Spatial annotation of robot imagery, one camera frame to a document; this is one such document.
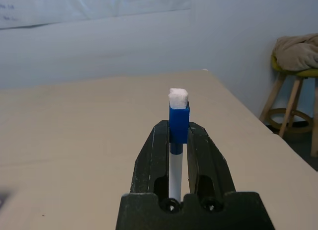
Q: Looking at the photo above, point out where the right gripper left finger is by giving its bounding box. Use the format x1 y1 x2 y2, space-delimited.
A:
129 120 171 195

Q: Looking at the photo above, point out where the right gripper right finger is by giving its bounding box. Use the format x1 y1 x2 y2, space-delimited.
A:
186 122 237 198

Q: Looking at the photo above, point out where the white marker pen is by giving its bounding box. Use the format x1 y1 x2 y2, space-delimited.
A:
167 87 191 201

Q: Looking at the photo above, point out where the wooden stool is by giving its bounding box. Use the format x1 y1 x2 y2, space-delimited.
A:
259 72 318 157

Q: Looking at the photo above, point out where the glossy white wall board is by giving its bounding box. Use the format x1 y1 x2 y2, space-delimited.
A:
0 0 192 29

